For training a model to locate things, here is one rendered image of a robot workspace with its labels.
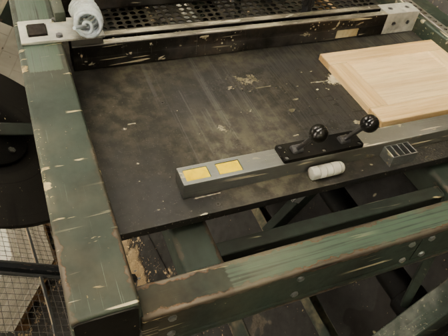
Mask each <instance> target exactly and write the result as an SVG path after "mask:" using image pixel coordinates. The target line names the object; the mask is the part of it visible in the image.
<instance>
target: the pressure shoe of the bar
mask: <svg viewBox="0 0 448 336"><path fill-rule="evenodd" d="M358 30H359V28H356V29H346V30H339V31H337V34H336V36H335V39H337V38H343V37H354V36H357V32H358Z"/></svg>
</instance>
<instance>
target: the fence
mask: <svg viewBox="0 0 448 336"><path fill-rule="evenodd" d="M357 136H358V138H360V140H361V141H362V142H363V144H364V145H363V147H362V148H358V149H352V150H348V151H343V152H339V153H334V154H330V155H324V156H320V157H315V158H311V159H306V160H302V161H296V162H292V163H287V164H284V163H283V162H282V160H281V158H280V157H279V156H278V154H277V152H276V150H275V149H271V150H267V151H261V152H257V153H251V154H247V155H241V156H237V157H231V158H227V159H221V160H217V161H211V162H207V163H201V164H197V165H191V166H187V167H181V168H177V170H176V184H177V186H178V188H179V191H180V193H181V195H182V198H183V199H186V198H190V197H195V196H199V195H204V194H208V193H213V192H217V191H222V190H226V189H231V188H234V187H240V186H244V185H249V184H252V183H258V182H262V181H267V180H270V179H276V178H280V177H285V176H288V175H294V174H298V173H303V172H306V171H308V168H310V167H312V166H316V165H322V164H325V163H330V162H334V161H341V162H343V163H348V162H351V161H356V160H360V159H366V158H369V157H374V156H378V155H380V154H381V152H382V150H383V148H384V146H388V145H394V144H398V143H403V142H407V141H408V142H409V143H410V145H411V146H412V147H419V146H423V145H428V144H432V143H437V142H441V141H446V140H448V114H447V115H441V116H437V117H431V118H427V119H421V120H417V121H411V122H407V123H401V124H397V125H391V126H387V127H381V128H378V129H377V130H376V131H374V132H372V133H366V132H364V131H362V132H360V133H358V134H357ZM236 160H238V162H239V164H240V166H241V168H242V169H243V170H240V171H234V172H230V173H225V174H221V175H220V173H219V172H218V170H217V168H216V166H215V165H216V164H220V163H226V162H230V161H236ZM200 167H206V168H207V170H208V172H209V174H210V177H206V178H202V179H196V180H192V181H187V180H186V178H185V176H184V174H183V171H186V170H190V169H196V168H200Z"/></svg>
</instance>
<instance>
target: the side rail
mask: <svg viewBox="0 0 448 336"><path fill-rule="evenodd" d="M447 252H448V200H447V201H443V202H440V203H436V204H433V205H429V206H426V207H422V208H418V209H414V210H411V211H407V212H404V213H400V214H397V215H392V216H390V217H386V218H382V219H378V220H375V221H371V222H368V223H364V224H361V225H356V226H354V227H350V228H346V229H342V230H339V231H335V232H332V233H328V234H324V235H320V236H318V237H313V238H310V239H306V240H303V241H299V242H296V243H292V244H288V245H284V246H282V247H277V248H274V249H270V250H267V251H263V252H260V253H256V254H252V255H248V256H245V257H241V258H238V259H234V260H231V261H227V262H224V263H220V264H216V265H212V266H209V267H205V268H202V269H198V270H195V271H190V272H188V273H184V274H180V275H176V276H173V277H169V278H166V279H162V280H158V281H154V282H152V283H147V284H144V285H140V286H137V287H136V290H137V294H138V296H139V300H140V305H141V309H142V312H143V317H141V333H140V335H139V336H190V335H194V334H196V333H200V332H203V331H206V330H209V329H212V328H215V327H218V326H221V325H225V324H228V323H231V322H234V321H237V320H240V319H243V318H246V317H250V316H252V315H256V314H258V313H262V312H264V311H268V310H271V309H274V308H277V307H280V306H283V305H286V304H289V303H293V302H296V301H299V300H302V299H305V298H308V297H311V296H314V295H318V294H320V293H324V292H326V291H330V290H332V289H336V288H339V287H342V286H345V285H348V284H351V283H354V282H357V281H360V280H364V279H367V278H370V277H373V276H376V275H379V274H382V273H386V272H388V271H392V270H394V269H398V268H400V267H404V266H406V265H410V264H413V263H416V262H419V261H422V260H425V259H428V258H432V257H435V256H438V255H441V254H444V253H447Z"/></svg>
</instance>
